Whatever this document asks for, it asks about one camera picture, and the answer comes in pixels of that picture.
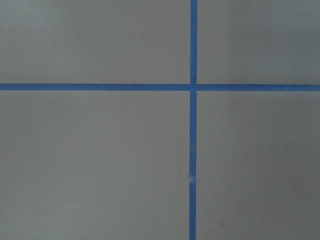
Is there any long blue tape strip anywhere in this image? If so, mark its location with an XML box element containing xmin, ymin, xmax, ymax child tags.
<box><xmin>189</xmin><ymin>0</ymin><xmax>198</xmax><ymax>240</ymax></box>

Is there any crossing blue tape strip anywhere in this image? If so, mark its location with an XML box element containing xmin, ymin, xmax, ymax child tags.
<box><xmin>0</xmin><ymin>83</ymin><xmax>320</xmax><ymax>92</ymax></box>

